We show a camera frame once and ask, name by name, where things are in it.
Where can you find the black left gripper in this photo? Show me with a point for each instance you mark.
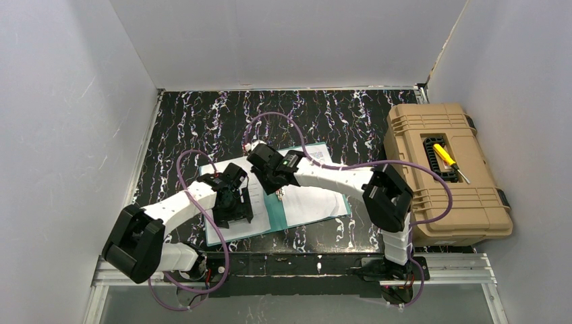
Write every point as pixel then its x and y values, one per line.
pixel 239 210

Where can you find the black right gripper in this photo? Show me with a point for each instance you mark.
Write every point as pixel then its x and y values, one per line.
pixel 272 177

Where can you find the white printed paper sheet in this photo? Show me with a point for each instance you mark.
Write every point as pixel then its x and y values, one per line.
pixel 260 223

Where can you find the teal paper folder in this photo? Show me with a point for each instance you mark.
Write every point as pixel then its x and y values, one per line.
pixel 319 151

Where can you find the white printed paper stack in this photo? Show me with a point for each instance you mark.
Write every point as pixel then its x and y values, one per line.
pixel 304 205

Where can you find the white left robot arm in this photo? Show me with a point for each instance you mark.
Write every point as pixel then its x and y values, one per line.
pixel 136 245

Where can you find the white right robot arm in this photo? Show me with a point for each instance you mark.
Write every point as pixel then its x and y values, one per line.
pixel 381 189

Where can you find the metal folder clip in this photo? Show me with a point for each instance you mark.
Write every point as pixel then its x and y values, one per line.
pixel 280 193

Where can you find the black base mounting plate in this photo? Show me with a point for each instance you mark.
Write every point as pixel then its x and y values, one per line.
pixel 312 274

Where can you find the tan plastic toolbox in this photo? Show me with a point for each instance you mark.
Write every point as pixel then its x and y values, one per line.
pixel 480 210

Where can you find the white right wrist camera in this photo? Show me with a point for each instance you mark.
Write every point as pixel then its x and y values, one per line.
pixel 249 147

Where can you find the yellow handled screwdriver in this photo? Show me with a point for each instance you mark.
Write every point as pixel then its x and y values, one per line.
pixel 445 156

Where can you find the aluminium frame rail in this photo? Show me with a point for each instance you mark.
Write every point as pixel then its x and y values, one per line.
pixel 443 268

